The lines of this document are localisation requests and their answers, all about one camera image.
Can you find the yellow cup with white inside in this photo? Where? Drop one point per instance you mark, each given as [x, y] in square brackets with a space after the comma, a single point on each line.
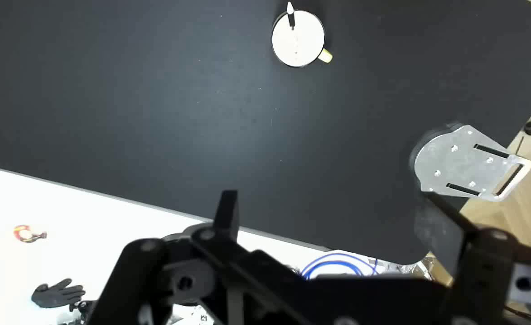
[299, 41]

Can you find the small black glove shaped item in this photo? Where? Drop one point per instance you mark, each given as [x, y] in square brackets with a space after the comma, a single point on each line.
[57, 295]

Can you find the white bowl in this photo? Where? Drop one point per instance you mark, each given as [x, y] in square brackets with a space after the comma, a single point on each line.
[467, 164]

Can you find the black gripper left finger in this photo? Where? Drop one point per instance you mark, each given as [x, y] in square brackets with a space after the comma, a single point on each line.
[229, 211]

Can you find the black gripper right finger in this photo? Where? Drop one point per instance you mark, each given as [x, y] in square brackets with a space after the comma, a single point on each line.
[483, 272]

